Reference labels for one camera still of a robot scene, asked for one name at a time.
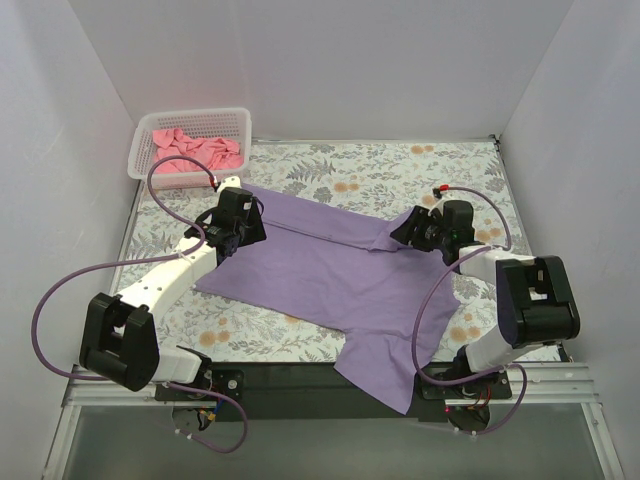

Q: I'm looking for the pink t shirt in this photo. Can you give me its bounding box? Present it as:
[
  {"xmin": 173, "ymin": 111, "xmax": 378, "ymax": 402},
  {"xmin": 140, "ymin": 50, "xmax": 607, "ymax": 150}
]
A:
[{"xmin": 152, "ymin": 128, "xmax": 244, "ymax": 171}]

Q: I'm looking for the white plastic basket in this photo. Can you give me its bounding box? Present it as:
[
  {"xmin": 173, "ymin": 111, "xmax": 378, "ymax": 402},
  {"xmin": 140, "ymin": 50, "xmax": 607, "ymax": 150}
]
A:
[{"xmin": 127, "ymin": 107, "xmax": 252, "ymax": 182}]

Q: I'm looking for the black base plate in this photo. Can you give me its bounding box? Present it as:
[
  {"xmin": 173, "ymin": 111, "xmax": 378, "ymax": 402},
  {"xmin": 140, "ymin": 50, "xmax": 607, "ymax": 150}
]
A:
[{"xmin": 154, "ymin": 362, "xmax": 511, "ymax": 424}]

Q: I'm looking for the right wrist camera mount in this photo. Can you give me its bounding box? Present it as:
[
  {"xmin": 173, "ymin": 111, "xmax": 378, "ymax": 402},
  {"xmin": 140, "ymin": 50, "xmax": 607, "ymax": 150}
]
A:
[{"xmin": 431, "ymin": 184, "xmax": 450, "ymax": 213}]

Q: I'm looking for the purple t shirt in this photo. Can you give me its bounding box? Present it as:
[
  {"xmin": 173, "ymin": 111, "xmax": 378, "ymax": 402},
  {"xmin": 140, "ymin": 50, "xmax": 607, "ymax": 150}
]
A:
[{"xmin": 196, "ymin": 186, "xmax": 460, "ymax": 414}]

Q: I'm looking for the floral table mat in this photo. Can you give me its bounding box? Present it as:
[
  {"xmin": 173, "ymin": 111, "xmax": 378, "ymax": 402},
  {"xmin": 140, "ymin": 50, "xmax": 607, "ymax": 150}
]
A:
[{"xmin": 112, "ymin": 141, "xmax": 530, "ymax": 362}]

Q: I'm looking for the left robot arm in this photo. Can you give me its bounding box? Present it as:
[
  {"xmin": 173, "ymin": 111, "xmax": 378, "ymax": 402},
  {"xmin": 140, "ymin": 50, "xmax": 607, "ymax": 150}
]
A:
[{"xmin": 79, "ymin": 186, "xmax": 266, "ymax": 400}]

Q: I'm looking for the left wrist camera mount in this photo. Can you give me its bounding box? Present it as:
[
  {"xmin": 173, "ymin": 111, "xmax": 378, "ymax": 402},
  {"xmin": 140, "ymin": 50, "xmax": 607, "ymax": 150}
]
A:
[{"xmin": 210, "ymin": 176, "xmax": 242, "ymax": 193}]

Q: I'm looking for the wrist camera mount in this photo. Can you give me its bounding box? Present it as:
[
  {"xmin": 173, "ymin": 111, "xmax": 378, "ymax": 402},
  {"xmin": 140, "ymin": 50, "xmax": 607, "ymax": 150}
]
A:
[
  {"xmin": 210, "ymin": 176, "xmax": 242, "ymax": 193},
  {"xmin": 431, "ymin": 184, "xmax": 450, "ymax": 213}
]

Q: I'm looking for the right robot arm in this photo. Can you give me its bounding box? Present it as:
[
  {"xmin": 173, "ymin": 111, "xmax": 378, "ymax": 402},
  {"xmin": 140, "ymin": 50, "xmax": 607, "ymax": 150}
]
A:
[{"xmin": 390, "ymin": 199, "xmax": 580, "ymax": 398}]

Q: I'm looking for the aluminium rail frame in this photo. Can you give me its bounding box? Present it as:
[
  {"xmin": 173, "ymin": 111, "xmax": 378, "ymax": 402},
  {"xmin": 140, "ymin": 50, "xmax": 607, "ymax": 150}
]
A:
[{"xmin": 62, "ymin": 362, "xmax": 600, "ymax": 407}]

